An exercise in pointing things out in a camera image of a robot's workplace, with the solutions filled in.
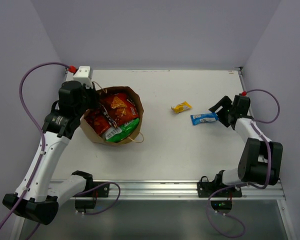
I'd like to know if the red cookie snack bag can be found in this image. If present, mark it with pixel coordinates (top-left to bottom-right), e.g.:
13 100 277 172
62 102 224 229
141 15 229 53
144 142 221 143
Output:
84 110 111 136

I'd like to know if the red Doritos chip bag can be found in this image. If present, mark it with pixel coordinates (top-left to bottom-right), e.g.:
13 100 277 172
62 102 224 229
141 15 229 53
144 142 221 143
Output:
100 92 139 128

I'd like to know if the blue snack bar wrapper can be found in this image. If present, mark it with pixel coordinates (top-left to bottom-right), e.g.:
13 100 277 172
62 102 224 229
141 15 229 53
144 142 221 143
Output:
190 112 219 126

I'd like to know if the brown paper bag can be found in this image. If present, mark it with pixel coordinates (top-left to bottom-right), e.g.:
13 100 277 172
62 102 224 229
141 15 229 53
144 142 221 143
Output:
80 82 144 146

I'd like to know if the yellow snack bar wrapper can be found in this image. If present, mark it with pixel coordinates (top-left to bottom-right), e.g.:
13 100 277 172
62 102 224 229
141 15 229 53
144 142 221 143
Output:
171 101 193 114

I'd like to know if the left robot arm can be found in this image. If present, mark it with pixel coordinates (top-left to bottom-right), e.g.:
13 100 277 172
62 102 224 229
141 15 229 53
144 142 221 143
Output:
2 80 99 225

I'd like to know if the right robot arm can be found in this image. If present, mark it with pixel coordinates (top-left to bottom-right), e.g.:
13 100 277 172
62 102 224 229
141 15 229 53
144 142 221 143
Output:
209 94 283 197

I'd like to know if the green snack bag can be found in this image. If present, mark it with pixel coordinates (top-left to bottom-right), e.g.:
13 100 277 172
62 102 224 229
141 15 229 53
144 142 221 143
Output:
101 118 140 143

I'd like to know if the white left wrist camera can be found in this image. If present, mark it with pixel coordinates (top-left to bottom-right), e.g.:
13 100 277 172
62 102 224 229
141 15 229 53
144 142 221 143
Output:
73 66 93 88

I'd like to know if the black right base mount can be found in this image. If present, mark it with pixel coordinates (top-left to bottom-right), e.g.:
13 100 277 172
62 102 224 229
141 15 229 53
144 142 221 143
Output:
197 172 243 214

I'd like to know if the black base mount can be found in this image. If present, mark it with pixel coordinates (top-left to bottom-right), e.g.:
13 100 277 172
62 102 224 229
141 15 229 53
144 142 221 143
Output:
74 181 110 212
197 172 243 214

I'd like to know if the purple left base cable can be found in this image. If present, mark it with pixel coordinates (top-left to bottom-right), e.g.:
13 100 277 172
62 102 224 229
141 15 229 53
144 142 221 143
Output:
74 183 121 216

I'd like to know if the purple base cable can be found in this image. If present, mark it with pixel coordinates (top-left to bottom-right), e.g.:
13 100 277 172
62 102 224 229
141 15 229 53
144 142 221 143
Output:
206 186 247 237
74 183 121 216

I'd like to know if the aluminium front rail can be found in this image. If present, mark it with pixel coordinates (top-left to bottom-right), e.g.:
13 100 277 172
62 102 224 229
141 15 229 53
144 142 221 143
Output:
48 179 283 201

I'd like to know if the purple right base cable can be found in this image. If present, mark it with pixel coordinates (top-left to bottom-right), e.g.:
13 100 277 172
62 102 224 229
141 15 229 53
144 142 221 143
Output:
206 186 247 237

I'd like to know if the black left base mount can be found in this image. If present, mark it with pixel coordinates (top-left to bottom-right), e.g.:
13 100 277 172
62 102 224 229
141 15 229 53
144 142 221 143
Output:
74 181 110 212

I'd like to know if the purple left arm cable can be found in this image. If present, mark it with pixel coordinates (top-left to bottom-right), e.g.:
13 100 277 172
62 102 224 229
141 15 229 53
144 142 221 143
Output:
0 61 76 240

